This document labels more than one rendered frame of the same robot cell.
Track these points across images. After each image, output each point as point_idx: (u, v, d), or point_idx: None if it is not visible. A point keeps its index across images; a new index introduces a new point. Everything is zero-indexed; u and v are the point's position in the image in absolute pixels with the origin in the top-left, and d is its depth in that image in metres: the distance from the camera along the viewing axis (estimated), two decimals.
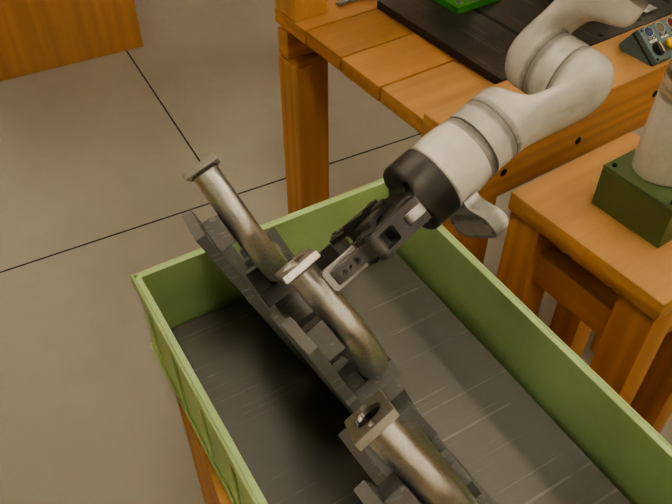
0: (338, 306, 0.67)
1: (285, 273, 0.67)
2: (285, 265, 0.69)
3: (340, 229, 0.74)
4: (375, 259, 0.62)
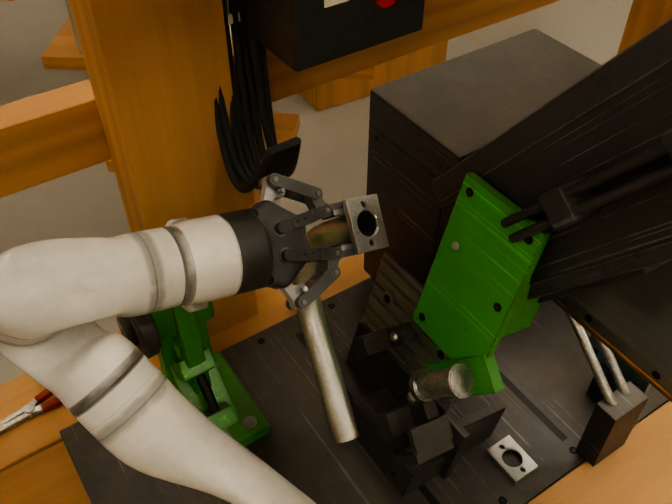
0: (330, 219, 0.76)
1: (376, 218, 0.73)
2: (378, 243, 0.72)
3: (329, 274, 0.70)
4: None
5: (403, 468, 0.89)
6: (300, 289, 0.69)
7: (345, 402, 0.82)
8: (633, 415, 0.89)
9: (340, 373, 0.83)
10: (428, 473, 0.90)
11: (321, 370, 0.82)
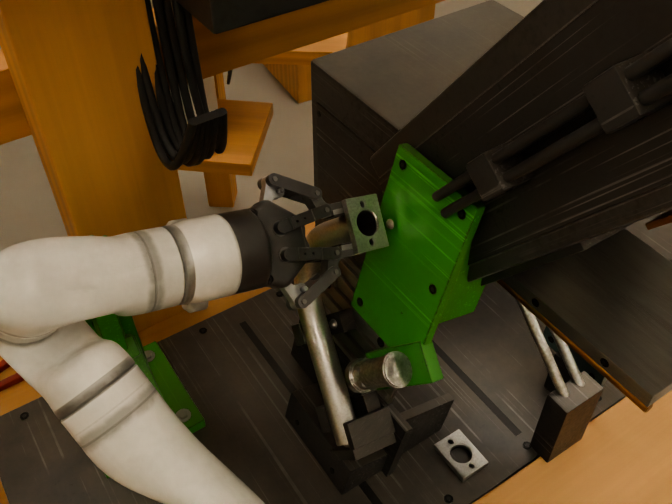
0: (330, 219, 0.76)
1: (376, 218, 0.73)
2: (378, 242, 0.72)
3: (329, 274, 0.70)
4: None
5: (341, 464, 0.83)
6: (300, 289, 0.69)
7: (347, 404, 0.82)
8: (587, 408, 0.83)
9: (342, 375, 0.82)
10: (369, 469, 0.84)
11: (323, 372, 0.82)
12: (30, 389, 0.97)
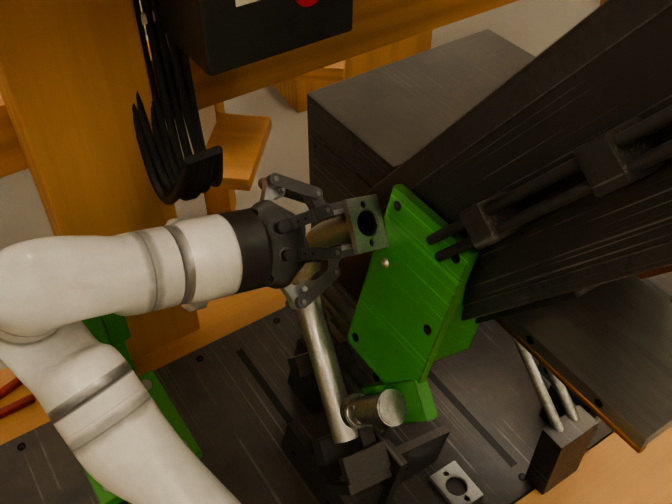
0: (330, 219, 0.76)
1: (376, 218, 0.73)
2: (378, 243, 0.72)
3: (329, 274, 0.70)
4: None
5: (337, 498, 0.83)
6: (300, 289, 0.69)
7: None
8: (582, 442, 0.83)
9: (340, 373, 0.83)
10: (365, 502, 0.84)
11: (321, 370, 0.82)
12: (27, 418, 0.97)
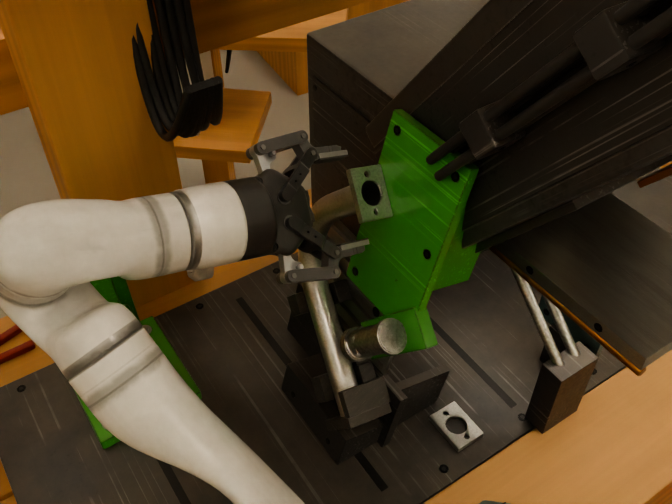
0: (335, 191, 0.77)
1: (380, 188, 0.73)
2: (382, 212, 0.73)
3: (329, 269, 0.70)
4: (301, 152, 0.73)
5: (337, 434, 0.83)
6: (296, 265, 0.69)
7: (351, 375, 0.82)
8: (582, 378, 0.83)
9: None
10: (364, 439, 0.84)
11: (327, 344, 0.82)
12: (27, 363, 0.97)
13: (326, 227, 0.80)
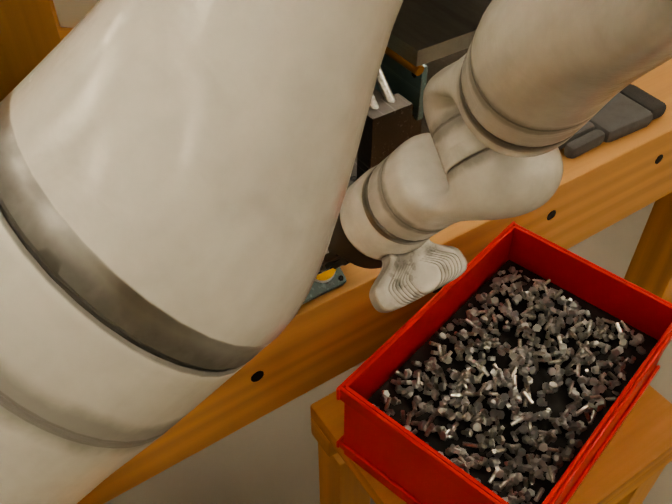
0: None
1: None
2: None
3: None
4: (326, 267, 0.71)
5: None
6: None
7: None
8: (399, 125, 0.88)
9: None
10: None
11: None
12: None
13: None
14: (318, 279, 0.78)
